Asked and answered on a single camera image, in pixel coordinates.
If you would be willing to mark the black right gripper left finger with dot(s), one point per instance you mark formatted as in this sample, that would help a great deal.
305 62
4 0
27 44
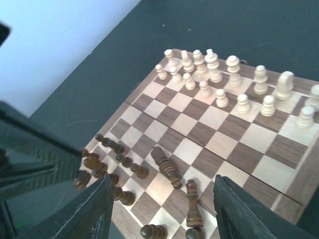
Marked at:
87 216

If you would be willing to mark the white bishop right side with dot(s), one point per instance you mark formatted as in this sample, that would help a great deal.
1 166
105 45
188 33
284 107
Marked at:
260 79

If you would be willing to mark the dark king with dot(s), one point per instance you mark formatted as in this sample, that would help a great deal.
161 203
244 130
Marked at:
166 167

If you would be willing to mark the dark pawn second row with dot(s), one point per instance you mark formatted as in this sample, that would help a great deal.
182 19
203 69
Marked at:
103 140
194 233
117 148
140 171
126 161

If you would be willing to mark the white pawn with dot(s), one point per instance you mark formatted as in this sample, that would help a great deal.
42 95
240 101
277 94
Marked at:
189 82
176 76
243 105
221 98
162 74
206 90
268 107
305 118

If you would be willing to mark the wooden chess board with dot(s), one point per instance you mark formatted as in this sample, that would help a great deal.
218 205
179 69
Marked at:
269 157

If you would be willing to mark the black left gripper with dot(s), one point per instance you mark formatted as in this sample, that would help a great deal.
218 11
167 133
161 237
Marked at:
30 157

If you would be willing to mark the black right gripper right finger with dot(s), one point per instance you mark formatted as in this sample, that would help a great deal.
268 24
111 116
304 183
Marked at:
240 216

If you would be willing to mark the white king piece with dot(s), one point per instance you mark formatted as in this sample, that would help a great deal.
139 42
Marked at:
212 63

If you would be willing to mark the white rook far left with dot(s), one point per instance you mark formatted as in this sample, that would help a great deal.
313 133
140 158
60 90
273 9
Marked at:
171 60

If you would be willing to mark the dark bishop bottom row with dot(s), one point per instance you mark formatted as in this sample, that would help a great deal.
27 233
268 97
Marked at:
81 180

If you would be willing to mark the dark knight bottom row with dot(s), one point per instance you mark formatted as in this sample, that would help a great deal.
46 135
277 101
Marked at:
93 164

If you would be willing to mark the white bishop back row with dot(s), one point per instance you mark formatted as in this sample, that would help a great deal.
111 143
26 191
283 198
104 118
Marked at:
198 57

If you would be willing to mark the dark pawn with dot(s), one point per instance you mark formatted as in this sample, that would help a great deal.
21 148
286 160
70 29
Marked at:
127 198

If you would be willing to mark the white queen piece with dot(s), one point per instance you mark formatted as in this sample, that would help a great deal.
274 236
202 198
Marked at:
233 67

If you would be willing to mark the white knight back row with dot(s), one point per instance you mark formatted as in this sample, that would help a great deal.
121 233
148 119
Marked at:
186 62

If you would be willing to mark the dark rook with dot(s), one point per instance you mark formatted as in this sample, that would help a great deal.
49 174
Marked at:
86 153

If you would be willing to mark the white knight right side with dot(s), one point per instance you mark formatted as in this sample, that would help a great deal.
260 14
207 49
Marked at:
284 86

